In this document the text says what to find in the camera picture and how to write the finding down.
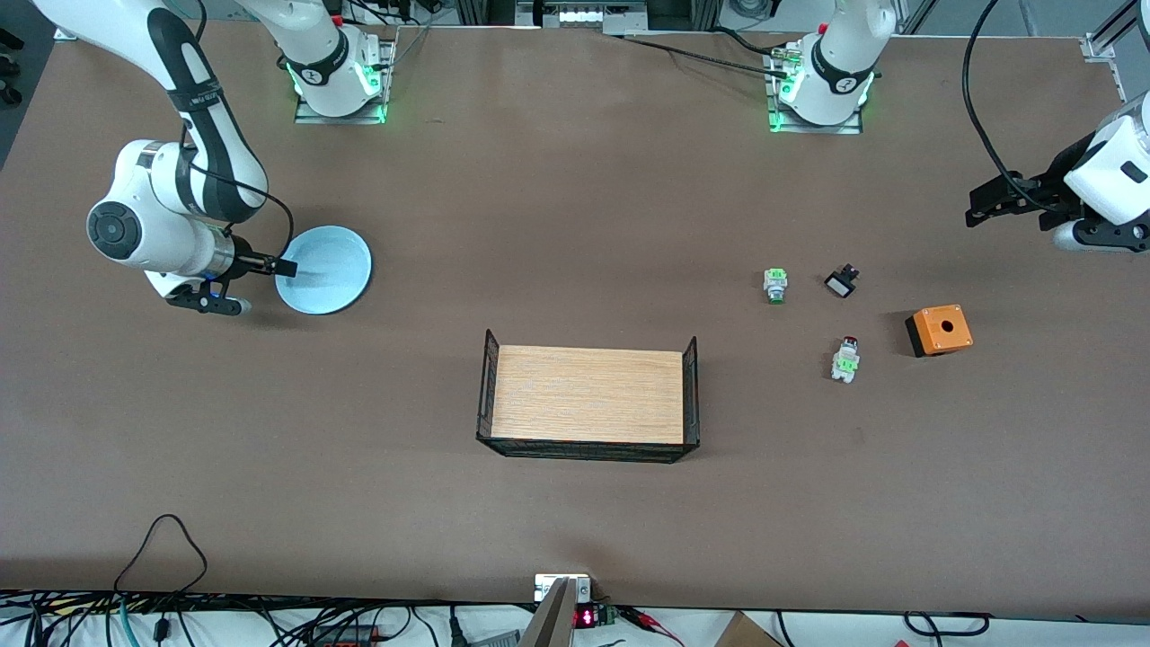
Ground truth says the looped thin black cable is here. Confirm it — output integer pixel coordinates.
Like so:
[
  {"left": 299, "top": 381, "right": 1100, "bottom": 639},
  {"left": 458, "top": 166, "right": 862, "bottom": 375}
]
[{"left": 112, "top": 514, "right": 209, "bottom": 641}]

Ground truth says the black cable on table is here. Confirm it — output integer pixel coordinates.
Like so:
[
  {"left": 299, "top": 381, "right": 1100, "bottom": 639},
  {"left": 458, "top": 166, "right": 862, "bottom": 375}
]
[{"left": 620, "top": 34, "right": 792, "bottom": 77}]

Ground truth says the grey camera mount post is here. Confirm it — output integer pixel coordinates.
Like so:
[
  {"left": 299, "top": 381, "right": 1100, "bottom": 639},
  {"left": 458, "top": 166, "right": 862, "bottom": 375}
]
[{"left": 521, "top": 573, "right": 594, "bottom": 647}]

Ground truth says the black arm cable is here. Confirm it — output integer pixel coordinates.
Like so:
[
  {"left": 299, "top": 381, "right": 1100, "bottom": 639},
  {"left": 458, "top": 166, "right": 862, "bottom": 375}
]
[
  {"left": 180, "top": 117, "right": 296, "bottom": 263},
  {"left": 962, "top": 0, "right": 1068, "bottom": 213}
]

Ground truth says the light blue plate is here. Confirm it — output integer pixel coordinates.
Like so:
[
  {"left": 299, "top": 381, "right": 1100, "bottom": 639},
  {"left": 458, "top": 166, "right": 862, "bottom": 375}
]
[{"left": 275, "top": 226, "right": 373, "bottom": 315}]

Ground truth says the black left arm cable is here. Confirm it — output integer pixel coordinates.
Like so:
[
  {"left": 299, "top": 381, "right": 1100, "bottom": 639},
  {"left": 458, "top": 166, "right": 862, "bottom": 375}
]
[{"left": 962, "top": 0, "right": 1068, "bottom": 213}]

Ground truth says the black wire tray wooden base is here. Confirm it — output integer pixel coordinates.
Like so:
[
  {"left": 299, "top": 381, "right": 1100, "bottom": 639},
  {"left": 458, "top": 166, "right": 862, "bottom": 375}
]
[{"left": 476, "top": 329, "right": 701, "bottom": 465}]

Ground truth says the black floor cable loop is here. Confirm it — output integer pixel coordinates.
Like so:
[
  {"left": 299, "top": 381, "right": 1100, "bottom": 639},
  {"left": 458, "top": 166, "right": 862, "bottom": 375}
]
[{"left": 903, "top": 611, "right": 991, "bottom": 635}]

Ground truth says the brown cardboard piece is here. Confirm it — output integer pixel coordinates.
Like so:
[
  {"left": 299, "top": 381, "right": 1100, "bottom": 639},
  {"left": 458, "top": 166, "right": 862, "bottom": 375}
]
[{"left": 714, "top": 611, "right": 783, "bottom": 647}]

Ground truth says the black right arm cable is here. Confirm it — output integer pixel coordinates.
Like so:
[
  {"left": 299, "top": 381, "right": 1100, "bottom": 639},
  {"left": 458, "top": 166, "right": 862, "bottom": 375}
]
[{"left": 180, "top": 117, "right": 296, "bottom": 263}]

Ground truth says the orange button box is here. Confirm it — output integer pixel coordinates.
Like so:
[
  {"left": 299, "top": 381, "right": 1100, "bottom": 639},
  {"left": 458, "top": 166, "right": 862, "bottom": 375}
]
[{"left": 905, "top": 305, "right": 974, "bottom": 359}]

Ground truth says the white power strip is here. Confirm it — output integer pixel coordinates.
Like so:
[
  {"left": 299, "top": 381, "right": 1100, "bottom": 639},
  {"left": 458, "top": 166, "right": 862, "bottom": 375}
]
[{"left": 535, "top": 0, "right": 648, "bottom": 28}]

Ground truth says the red push button switch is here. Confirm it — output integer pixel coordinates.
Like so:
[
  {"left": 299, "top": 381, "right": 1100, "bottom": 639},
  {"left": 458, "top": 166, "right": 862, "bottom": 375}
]
[{"left": 831, "top": 336, "right": 862, "bottom": 385}]

